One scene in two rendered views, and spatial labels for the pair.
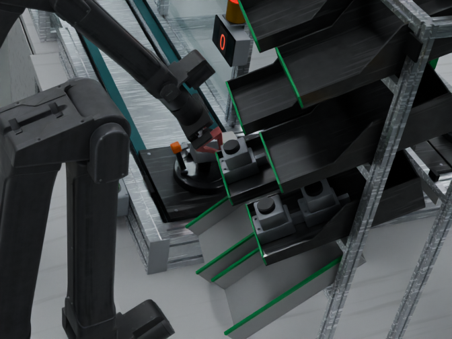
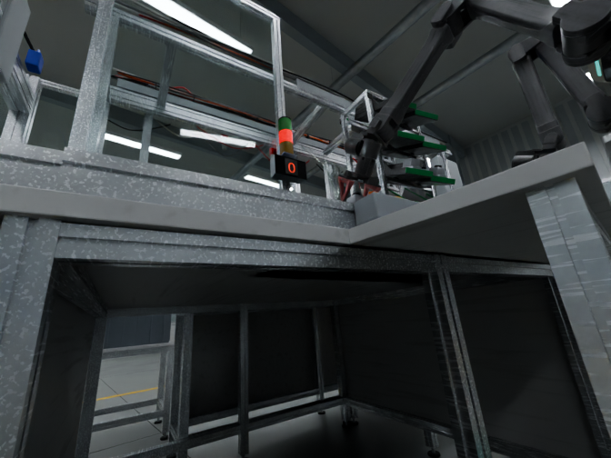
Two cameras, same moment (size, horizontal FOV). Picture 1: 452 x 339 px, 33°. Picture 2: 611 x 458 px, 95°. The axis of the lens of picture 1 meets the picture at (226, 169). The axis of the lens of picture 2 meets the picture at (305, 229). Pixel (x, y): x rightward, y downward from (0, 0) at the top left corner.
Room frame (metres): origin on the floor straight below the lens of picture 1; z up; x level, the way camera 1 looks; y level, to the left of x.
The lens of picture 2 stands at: (1.62, 0.90, 0.70)
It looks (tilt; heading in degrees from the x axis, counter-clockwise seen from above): 18 degrees up; 264
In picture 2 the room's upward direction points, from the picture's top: 5 degrees counter-clockwise
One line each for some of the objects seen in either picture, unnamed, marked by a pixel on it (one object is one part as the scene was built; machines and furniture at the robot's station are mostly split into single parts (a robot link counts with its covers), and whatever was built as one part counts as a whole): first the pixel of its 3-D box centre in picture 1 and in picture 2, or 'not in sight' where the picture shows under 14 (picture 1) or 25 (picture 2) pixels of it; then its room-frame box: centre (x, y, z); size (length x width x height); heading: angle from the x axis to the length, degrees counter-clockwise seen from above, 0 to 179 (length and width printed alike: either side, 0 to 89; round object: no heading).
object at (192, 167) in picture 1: (203, 171); not in sight; (1.36, 0.05, 0.98); 0.14 x 0.14 x 0.02
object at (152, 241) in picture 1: (107, 131); (318, 220); (1.53, 0.31, 0.91); 0.89 x 0.06 x 0.11; 27
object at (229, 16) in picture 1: (237, 9); (286, 150); (1.58, 0.03, 1.28); 0.05 x 0.05 x 0.05
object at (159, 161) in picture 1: (202, 177); not in sight; (1.36, 0.05, 0.96); 0.24 x 0.24 x 0.02; 27
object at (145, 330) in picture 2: not in sight; (123, 330); (2.86, -1.48, 0.73); 0.62 x 0.42 x 0.23; 27
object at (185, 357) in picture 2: not in sight; (327, 354); (1.29, -1.47, 0.43); 2.20 x 0.38 x 0.86; 27
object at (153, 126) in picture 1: (170, 118); not in sight; (1.64, 0.17, 0.91); 0.84 x 0.28 x 0.10; 27
